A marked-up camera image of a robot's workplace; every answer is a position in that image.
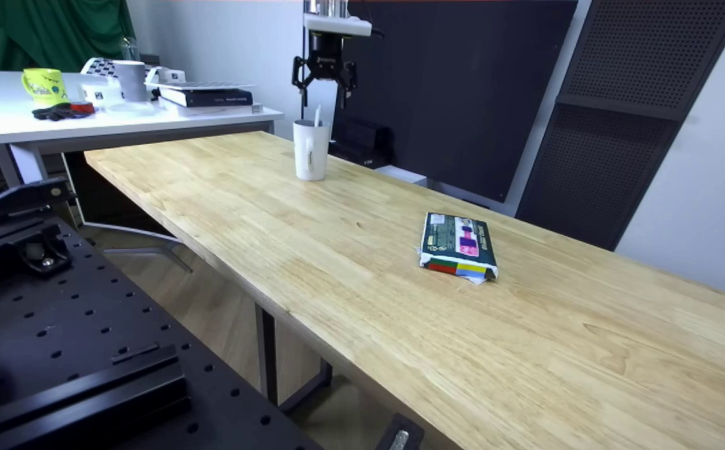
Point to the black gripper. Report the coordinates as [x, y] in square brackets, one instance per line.
[325, 58]

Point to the white mug with logo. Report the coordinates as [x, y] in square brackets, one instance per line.
[310, 154]

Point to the black flat box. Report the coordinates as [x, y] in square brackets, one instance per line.
[213, 100]

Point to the small white object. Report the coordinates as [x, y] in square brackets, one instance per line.
[165, 75]

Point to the grey white mug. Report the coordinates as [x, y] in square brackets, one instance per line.
[131, 80]

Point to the white side table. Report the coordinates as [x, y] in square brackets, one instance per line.
[127, 120]

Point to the white checkered object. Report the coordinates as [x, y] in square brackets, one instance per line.
[97, 84]

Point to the red and black tool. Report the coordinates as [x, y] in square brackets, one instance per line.
[63, 110]

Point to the yellow mug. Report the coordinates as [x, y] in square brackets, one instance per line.
[43, 85]

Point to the black metal table leg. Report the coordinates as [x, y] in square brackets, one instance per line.
[268, 358]

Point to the green curtain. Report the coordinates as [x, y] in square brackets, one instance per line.
[38, 28]

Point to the dark mesh partition panel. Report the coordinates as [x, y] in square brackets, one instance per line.
[627, 127]

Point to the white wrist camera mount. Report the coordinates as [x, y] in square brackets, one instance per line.
[341, 27]

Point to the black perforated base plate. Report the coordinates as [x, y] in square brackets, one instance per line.
[88, 315]

